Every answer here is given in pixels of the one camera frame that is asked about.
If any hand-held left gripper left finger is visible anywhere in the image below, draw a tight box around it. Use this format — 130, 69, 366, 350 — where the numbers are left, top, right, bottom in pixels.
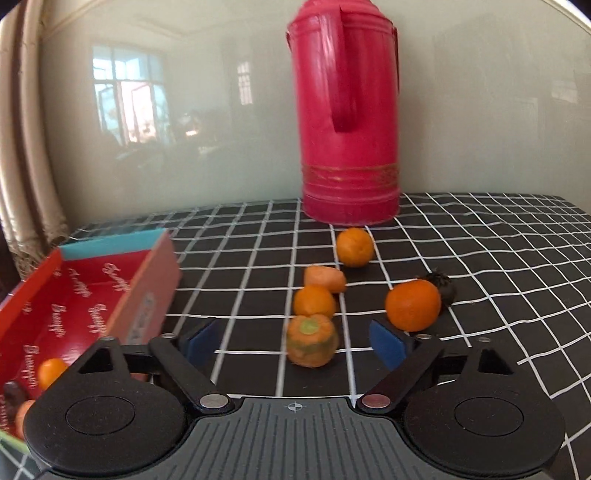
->
68, 318, 234, 415

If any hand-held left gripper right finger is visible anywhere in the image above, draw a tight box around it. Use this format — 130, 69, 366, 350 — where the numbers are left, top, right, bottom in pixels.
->
360, 319, 519, 415

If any orange persimmon with green top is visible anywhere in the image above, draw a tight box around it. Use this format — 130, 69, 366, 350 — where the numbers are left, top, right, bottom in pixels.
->
285, 314, 339, 368

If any red cardboard box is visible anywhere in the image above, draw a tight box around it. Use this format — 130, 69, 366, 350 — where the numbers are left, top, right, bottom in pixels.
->
0, 228, 182, 455

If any large orange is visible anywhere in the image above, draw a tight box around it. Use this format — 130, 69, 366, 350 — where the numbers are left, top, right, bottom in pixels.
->
385, 279, 443, 332

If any dark purple fruit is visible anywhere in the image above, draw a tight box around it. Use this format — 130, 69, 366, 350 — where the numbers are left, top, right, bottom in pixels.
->
2, 381, 28, 416
416, 271, 457, 308

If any small orange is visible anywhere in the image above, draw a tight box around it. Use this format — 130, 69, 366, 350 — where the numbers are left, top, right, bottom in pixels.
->
293, 285, 338, 319
37, 359, 70, 391
335, 227, 375, 268

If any orange carrot piece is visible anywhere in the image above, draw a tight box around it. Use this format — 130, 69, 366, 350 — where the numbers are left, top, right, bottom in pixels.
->
303, 265, 348, 295
15, 399, 38, 439

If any black grid tablecloth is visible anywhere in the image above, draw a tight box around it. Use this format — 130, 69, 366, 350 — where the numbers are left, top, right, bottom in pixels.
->
0, 191, 591, 480

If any red thermos jug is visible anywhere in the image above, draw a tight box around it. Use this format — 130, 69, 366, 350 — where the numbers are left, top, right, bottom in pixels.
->
285, 0, 402, 227

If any beige curtain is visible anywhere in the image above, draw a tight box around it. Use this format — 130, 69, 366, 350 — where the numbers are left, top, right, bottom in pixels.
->
0, 0, 70, 282

